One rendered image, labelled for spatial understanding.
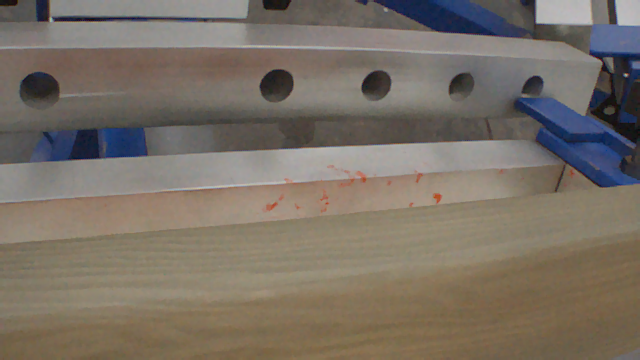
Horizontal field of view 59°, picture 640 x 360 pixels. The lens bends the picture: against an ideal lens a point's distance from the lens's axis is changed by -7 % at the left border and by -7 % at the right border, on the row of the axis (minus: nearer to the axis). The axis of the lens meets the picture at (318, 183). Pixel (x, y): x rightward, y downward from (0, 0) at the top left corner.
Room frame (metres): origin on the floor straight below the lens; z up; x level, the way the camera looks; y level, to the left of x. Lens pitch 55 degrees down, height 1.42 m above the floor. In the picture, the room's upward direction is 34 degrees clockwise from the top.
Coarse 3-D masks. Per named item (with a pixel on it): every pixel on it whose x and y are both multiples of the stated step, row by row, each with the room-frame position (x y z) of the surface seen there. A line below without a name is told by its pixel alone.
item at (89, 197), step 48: (432, 144) 0.27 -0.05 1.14; (480, 144) 0.29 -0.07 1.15; (528, 144) 0.32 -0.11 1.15; (0, 192) 0.08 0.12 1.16; (48, 192) 0.09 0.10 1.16; (96, 192) 0.11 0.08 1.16; (144, 192) 0.12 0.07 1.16; (192, 192) 0.14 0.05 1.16; (240, 192) 0.15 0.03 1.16; (288, 192) 0.17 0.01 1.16; (336, 192) 0.19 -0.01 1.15; (384, 192) 0.21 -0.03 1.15; (432, 192) 0.23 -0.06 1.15; (480, 192) 0.26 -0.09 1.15; (528, 192) 0.28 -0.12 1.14; (0, 240) 0.06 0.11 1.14
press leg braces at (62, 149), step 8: (40, 72) 0.64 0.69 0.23; (64, 136) 0.51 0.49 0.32; (72, 136) 0.51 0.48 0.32; (80, 136) 0.54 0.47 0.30; (56, 144) 0.49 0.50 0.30; (64, 144) 0.50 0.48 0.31; (72, 144) 0.50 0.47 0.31; (56, 152) 0.48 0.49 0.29; (64, 152) 0.49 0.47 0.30; (72, 152) 0.50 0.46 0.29; (56, 160) 0.47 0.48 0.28; (64, 160) 0.48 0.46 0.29; (72, 160) 0.50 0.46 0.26
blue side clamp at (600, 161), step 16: (544, 128) 0.34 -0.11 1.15; (608, 128) 0.36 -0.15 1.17; (544, 144) 0.33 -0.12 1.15; (560, 144) 0.32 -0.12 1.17; (576, 144) 0.33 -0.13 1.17; (592, 144) 0.34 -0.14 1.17; (608, 144) 0.34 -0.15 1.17; (624, 144) 0.34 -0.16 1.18; (576, 160) 0.31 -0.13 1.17; (592, 160) 0.31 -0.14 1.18; (608, 160) 0.32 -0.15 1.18; (592, 176) 0.30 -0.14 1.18; (608, 176) 0.29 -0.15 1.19; (624, 176) 0.30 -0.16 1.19
